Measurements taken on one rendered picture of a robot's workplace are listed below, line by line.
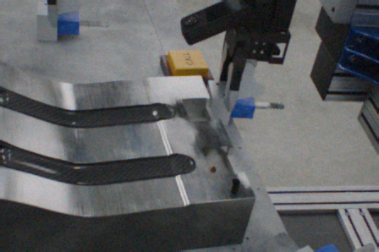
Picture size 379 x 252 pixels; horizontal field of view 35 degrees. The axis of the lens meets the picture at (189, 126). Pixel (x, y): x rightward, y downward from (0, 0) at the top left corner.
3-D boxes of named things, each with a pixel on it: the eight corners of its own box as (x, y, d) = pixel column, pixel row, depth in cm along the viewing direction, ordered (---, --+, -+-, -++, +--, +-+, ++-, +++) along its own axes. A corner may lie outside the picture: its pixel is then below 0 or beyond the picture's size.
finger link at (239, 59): (240, 95, 90) (249, 38, 86) (231, 94, 89) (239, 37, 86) (234, 83, 94) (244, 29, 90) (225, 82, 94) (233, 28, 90)
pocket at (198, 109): (206, 117, 90) (211, 97, 88) (216, 139, 87) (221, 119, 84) (178, 117, 89) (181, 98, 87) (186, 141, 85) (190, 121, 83)
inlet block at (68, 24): (107, 30, 116) (109, 5, 113) (108, 43, 112) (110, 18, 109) (38, 26, 113) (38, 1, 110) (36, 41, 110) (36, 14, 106)
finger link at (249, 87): (261, 121, 94) (271, 66, 90) (224, 118, 93) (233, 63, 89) (257, 112, 96) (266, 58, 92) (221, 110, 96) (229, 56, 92)
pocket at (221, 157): (227, 165, 83) (233, 145, 80) (239, 193, 79) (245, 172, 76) (196, 167, 81) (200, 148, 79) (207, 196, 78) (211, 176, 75)
